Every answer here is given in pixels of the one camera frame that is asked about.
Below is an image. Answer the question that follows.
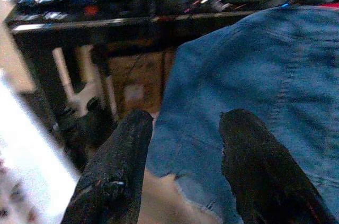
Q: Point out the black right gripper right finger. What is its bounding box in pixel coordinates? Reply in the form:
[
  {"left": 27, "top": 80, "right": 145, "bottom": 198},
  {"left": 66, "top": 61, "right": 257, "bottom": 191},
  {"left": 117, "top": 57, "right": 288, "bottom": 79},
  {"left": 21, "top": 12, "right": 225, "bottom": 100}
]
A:
[{"left": 219, "top": 108, "right": 335, "bottom": 224}]

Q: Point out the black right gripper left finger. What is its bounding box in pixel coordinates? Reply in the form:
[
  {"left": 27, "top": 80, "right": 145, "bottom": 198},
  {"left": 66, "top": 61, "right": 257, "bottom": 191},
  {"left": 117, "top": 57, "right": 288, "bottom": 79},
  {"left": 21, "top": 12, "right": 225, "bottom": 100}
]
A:
[{"left": 61, "top": 109, "right": 154, "bottom": 224}]

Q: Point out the red clothes hanger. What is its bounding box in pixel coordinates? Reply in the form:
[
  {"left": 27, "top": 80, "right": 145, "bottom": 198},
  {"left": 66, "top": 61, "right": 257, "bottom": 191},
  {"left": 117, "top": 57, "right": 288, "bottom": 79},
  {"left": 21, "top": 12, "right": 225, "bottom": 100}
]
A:
[{"left": 316, "top": 2, "right": 339, "bottom": 10}]

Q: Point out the white plastic stand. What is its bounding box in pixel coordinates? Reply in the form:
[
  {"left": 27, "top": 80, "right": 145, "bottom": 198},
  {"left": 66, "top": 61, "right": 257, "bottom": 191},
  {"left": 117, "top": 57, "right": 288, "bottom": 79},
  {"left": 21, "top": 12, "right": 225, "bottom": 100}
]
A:
[{"left": 51, "top": 45, "right": 119, "bottom": 118}]

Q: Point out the brown cardboard box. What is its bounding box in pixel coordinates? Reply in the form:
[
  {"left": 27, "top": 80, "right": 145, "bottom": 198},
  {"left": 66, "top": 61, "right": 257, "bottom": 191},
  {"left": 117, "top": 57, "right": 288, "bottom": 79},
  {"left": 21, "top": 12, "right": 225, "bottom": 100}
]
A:
[{"left": 107, "top": 49, "right": 175, "bottom": 119}]

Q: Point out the blue denim garment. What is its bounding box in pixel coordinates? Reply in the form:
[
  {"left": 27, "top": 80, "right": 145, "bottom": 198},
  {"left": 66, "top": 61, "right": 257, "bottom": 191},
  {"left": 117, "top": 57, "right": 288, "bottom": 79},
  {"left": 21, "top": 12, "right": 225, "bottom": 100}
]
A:
[{"left": 145, "top": 5, "right": 339, "bottom": 224}]

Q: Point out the black desk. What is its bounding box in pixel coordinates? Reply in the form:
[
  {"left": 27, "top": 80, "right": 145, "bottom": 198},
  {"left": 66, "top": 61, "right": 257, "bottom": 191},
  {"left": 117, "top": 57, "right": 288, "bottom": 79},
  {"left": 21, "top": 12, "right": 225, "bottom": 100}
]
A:
[{"left": 5, "top": 9, "right": 257, "bottom": 172}]

